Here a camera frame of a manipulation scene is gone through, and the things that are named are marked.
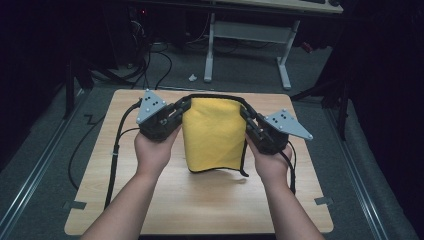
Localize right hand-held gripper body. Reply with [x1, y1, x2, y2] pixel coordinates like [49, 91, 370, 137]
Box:
[253, 108, 314, 156]

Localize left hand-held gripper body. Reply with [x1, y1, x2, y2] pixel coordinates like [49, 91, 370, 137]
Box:
[135, 88, 183, 142]

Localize yellow towel with black edge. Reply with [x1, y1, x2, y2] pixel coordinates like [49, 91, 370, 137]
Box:
[181, 93, 251, 178]

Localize person's right hand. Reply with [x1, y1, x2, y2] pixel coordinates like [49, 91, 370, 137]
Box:
[245, 134, 294, 188]

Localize person's left hand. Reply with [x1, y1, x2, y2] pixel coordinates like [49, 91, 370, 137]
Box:
[133, 125, 183, 178]

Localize black metal stand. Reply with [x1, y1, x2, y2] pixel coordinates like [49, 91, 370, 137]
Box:
[62, 59, 95, 120]
[289, 74, 352, 142]

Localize desk with white legs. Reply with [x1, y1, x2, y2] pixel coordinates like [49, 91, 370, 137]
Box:
[203, 0, 344, 91]

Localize black cable with plug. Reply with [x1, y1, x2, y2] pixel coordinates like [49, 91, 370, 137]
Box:
[279, 139, 298, 196]

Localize bundle of black floor cables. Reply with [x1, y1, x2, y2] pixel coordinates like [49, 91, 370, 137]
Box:
[89, 19, 174, 91]

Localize thick black gripper cable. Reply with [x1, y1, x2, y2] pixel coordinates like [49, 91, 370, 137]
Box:
[103, 99, 143, 210]

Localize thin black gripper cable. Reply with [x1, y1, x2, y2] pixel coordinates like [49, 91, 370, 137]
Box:
[67, 127, 141, 192]

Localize metal floor rail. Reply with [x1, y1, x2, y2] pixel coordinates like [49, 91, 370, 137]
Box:
[0, 89, 92, 234]
[324, 107, 392, 240]

